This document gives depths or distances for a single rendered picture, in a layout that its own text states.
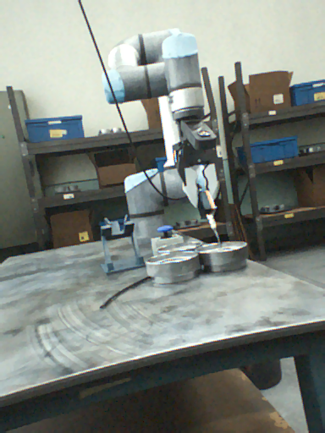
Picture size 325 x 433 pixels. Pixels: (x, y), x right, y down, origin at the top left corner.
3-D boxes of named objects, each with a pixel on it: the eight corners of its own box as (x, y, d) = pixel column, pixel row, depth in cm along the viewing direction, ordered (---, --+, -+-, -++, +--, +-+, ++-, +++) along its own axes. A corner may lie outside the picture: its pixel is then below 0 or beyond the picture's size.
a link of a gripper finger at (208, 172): (214, 201, 106) (205, 164, 105) (223, 201, 100) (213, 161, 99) (202, 205, 105) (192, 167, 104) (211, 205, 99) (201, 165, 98)
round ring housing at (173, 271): (167, 287, 80) (162, 265, 80) (139, 281, 89) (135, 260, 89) (212, 274, 85) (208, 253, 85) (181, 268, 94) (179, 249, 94)
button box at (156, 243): (185, 254, 111) (182, 234, 111) (158, 259, 110) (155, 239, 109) (178, 249, 119) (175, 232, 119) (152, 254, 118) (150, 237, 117)
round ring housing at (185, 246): (178, 259, 106) (175, 242, 106) (214, 259, 99) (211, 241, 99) (148, 270, 98) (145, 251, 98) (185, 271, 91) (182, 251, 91)
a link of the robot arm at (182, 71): (194, 41, 103) (198, 27, 95) (200, 93, 104) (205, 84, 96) (159, 47, 103) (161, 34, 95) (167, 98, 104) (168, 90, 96)
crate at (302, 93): (322, 106, 513) (320, 85, 511) (345, 98, 476) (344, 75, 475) (277, 114, 502) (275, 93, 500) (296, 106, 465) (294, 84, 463)
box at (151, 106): (201, 122, 445) (195, 80, 442) (145, 130, 441) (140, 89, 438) (195, 127, 481) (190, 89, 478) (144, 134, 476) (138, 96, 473)
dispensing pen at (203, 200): (217, 243, 91) (193, 179, 100) (212, 253, 95) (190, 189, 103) (227, 241, 92) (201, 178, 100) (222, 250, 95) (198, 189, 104)
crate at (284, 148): (282, 160, 507) (280, 139, 505) (300, 156, 469) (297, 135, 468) (237, 167, 498) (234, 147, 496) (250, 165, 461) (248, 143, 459)
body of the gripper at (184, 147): (204, 165, 107) (197, 114, 106) (217, 162, 98) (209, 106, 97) (173, 170, 105) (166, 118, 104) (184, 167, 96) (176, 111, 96)
